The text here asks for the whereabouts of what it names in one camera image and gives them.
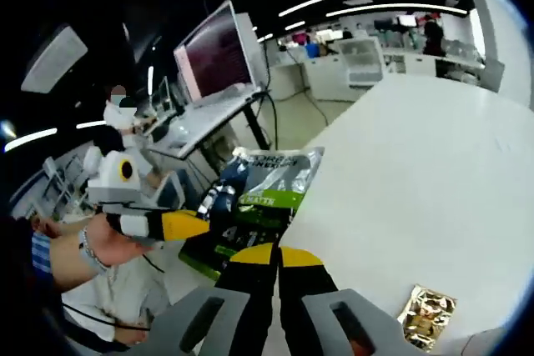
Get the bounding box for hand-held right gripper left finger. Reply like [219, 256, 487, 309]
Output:
[144, 243, 279, 356]

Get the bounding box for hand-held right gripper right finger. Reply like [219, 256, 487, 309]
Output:
[278, 246, 427, 356]

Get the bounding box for green sachet packet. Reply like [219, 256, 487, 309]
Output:
[178, 145, 326, 282]

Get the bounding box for person's left hand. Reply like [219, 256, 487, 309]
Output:
[85, 213, 148, 268]

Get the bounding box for person's light trousers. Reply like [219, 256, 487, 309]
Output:
[61, 253, 171, 345]

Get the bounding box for white office desk black legs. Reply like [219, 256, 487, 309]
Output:
[144, 85, 275, 163]

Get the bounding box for gold sachet packet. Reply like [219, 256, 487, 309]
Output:
[397, 283, 459, 352]

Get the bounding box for ceiling air conditioner unit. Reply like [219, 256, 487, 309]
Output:
[19, 23, 89, 95]

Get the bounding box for computer monitor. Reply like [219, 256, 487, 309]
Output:
[172, 0, 256, 106]

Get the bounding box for white slatted chair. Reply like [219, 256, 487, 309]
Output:
[336, 36, 384, 87]

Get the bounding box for silver bead bracelet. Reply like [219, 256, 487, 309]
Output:
[80, 225, 110, 273]

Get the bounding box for black cable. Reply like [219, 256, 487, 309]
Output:
[61, 300, 152, 333]

